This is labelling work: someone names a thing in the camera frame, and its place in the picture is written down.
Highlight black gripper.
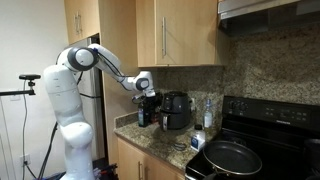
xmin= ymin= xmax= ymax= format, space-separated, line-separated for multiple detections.
xmin=145 ymin=94 xmax=163 ymax=123

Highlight dark robot base clutter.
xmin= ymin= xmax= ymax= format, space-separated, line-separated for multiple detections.
xmin=93 ymin=159 xmax=118 ymax=180

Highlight black air fryer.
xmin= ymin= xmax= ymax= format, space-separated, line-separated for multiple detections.
xmin=159 ymin=90 xmax=193 ymax=131

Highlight white backsplash outlet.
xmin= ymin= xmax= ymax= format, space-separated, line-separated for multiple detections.
xmin=189 ymin=97 xmax=197 ymax=112

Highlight white bottle black cap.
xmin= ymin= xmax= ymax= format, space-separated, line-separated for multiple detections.
xmin=190 ymin=124 xmax=207 ymax=153

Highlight clear water bottle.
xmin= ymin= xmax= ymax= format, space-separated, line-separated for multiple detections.
xmin=203 ymin=98 xmax=214 ymax=129

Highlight wooden base cabinet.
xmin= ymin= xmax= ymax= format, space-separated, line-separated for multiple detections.
xmin=116 ymin=136 xmax=187 ymax=180

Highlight stainless steel refrigerator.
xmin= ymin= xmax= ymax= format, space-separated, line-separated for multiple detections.
xmin=68 ymin=34 xmax=108 ymax=161

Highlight black frying pan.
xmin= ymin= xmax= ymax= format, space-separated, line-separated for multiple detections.
xmin=202 ymin=139 xmax=264 ymax=180

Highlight tall wooden side panel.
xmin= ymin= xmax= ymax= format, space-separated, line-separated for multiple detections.
xmin=98 ymin=0 xmax=139 ymax=165

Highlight black electric stove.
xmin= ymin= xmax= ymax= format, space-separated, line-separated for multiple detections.
xmin=184 ymin=94 xmax=320 ymax=180

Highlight wooden cabinet above fridge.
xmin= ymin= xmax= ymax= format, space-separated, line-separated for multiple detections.
xmin=63 ymin=0 xmax=101 ymax=46

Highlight steel range hood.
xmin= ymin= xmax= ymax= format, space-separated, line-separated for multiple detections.
xmin=217 ymin=0 xmax=320 ymax=36

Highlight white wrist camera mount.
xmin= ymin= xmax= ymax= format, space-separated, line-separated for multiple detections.
xmin=131 ymin=90 xmax=156 ymax=103

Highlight wire eyeglasses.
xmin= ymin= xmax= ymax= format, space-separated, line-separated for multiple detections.
xmin=171 ymin=142 xmax=188 ymax=151

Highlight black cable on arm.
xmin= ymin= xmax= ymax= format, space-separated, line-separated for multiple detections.
xmin=94 ymin=49 xmax=136 ymax=92

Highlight long metal cabinet handle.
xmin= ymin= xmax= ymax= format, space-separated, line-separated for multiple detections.
xmin=161 ymin=16 xmax=167 ymax=58

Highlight wooden wall cabinet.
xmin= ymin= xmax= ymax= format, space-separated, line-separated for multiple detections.
xmin=134 ymin=0 xmax=230 ymax=68

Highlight black cable bundle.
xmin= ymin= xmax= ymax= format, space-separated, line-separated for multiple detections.
xmin=37 ymin=122 xmax=58 ymax=180

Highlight small metal cabinet handle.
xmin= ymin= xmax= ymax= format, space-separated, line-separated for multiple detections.
xmin=78 ymin=11 xmax=83 ymax=36
xmin=74 ymin=12 xmax=79 ymax=36

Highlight black camera on stand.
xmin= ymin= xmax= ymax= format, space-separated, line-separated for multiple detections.
xmin=18 ymin=73 xmax=42 ymax=88

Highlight thin grey wall cord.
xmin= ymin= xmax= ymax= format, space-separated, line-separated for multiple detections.
xmin=21 ymin=80 xmax=29 ymax=180

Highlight white wall outlet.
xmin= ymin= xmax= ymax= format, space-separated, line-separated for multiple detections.
xmin=22 ymin=153 xmax=32 ymax=167

